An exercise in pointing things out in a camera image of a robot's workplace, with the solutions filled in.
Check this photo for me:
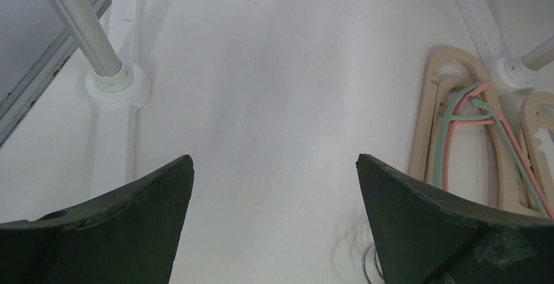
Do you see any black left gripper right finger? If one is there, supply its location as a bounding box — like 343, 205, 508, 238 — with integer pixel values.
356, 154, 553, 283

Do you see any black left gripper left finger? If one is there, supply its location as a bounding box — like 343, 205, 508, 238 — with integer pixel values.
1, 155, 194, 283

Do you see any beige wooden hanger outer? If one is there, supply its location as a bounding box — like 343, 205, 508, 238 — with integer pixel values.
408, 46, 553, 219

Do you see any pink wire hanger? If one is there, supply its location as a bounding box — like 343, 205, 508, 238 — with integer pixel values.
441, 80, 554, 220

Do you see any left rack post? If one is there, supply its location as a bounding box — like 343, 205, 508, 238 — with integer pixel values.
48, 0, 152, 110

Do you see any rack post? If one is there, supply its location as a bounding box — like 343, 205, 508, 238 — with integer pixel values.
48, 0, 152, 110
489, 37, 553, 93

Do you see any right rack post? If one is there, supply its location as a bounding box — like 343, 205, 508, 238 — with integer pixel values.
489, 37, 553, 93

